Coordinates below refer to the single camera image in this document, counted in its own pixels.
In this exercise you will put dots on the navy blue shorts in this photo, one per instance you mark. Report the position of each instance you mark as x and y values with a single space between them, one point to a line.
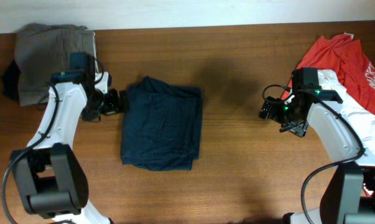
161 130

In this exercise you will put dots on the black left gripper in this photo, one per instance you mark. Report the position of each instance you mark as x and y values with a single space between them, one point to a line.
112 102

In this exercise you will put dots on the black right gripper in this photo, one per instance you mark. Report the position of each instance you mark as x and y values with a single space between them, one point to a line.
298 129

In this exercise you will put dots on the black folded garment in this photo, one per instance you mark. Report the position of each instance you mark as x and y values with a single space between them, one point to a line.
10 80

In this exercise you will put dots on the white garment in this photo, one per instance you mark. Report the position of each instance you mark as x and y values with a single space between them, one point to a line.
362 120

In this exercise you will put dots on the grey folded trousers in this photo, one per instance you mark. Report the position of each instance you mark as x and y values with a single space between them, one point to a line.
42 50

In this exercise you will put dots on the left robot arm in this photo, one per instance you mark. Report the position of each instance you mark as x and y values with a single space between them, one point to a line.
48 176

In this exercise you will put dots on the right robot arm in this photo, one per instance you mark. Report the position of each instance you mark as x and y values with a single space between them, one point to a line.
316 99

